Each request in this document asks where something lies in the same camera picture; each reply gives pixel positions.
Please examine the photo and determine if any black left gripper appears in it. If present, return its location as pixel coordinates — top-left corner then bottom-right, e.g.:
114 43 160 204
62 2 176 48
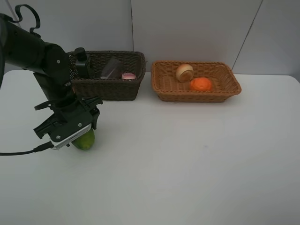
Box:
34 97 103 142

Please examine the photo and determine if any green mango fruit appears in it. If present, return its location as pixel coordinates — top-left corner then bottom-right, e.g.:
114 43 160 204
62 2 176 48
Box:
72 128 95 150

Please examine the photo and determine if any dark green pump bottle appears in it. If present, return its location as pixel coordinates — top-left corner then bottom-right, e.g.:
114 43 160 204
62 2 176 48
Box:
75 47 95 79

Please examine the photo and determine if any translucent purple plastic cup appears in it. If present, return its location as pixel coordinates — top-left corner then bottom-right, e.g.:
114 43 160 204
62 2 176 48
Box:
100 58 124 79

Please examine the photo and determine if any pink bottle with white cap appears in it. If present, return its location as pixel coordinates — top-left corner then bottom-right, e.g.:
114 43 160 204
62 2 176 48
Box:
121 73 136 80

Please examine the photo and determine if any red yellow peach fruit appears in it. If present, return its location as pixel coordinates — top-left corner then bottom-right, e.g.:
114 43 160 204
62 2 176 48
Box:
176 64 194 83

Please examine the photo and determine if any orange tangerine fruit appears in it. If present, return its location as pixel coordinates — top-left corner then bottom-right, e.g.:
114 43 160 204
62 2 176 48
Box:
190 77 212 91

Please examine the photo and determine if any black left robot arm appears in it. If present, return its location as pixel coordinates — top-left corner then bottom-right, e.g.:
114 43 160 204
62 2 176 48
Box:
0 14 102 142

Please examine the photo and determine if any dark brown wicker basket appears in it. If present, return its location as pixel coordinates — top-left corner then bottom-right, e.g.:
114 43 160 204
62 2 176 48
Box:
67 51 146 101

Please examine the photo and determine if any light orange wicker basket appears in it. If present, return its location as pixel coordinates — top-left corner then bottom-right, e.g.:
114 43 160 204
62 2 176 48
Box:
151 60 242 103

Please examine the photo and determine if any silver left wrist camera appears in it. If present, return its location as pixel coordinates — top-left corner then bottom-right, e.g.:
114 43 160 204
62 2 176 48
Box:
50 124 92 150

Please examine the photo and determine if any black left camera cable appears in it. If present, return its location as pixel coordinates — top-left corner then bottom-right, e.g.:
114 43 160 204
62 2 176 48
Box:
0 142 53 157

